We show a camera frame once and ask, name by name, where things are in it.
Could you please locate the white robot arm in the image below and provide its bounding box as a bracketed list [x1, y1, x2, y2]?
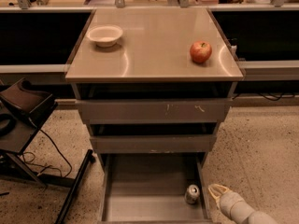
[208, 184, 278, 224]

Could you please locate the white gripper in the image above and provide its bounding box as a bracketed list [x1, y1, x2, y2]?
[208, 184, 254, 221]

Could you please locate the white bowl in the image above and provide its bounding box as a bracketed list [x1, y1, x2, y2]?
[87, 25, 123, 48]

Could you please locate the black cable on floor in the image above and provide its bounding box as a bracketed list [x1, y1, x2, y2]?
[21, 118, 74, 179]

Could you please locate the grey drawer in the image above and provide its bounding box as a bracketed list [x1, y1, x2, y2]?
[76, 99, 232, 124]
[98, 153, 213, 224]
[91, 134, 216, 154]

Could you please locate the red apple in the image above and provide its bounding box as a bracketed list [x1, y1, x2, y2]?
[190, 41, 212, 63]

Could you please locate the grey middle drawer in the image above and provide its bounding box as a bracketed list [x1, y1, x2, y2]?
[91, 134, 216, 154]

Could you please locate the green 7up can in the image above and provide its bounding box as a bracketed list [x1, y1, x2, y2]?
[184, 184, 200, 204]

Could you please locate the grey bottom drawer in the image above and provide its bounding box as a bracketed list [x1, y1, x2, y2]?
[98, 153, 213, 224]

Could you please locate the black cable under ledge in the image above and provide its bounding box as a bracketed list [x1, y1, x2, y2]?
[232, 92, 297, 102]

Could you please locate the grey drawer cabinet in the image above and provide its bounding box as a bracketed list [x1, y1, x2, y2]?
[64, 7, 245, 224]

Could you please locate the black cart leg bar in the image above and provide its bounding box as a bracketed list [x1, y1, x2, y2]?
[54, 149, 94, 224]

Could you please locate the grey top drawer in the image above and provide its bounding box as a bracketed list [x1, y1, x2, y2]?
[76, 99, 232, 124]

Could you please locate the black side cart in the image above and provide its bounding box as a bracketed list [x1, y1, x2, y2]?
[0, 78, 57, 187]

